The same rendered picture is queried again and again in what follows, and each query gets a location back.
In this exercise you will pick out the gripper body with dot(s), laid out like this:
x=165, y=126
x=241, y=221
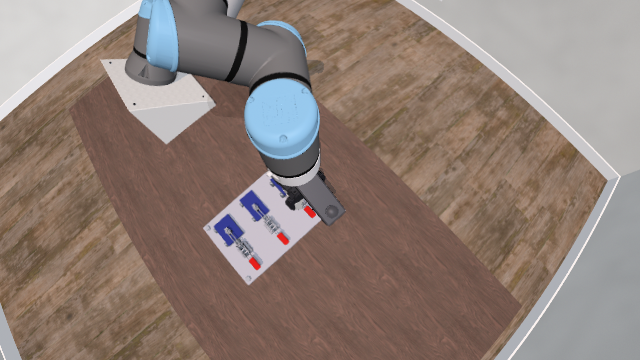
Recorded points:
x=292, y=191

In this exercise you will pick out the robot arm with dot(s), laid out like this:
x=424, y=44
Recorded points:
x=200, y=37

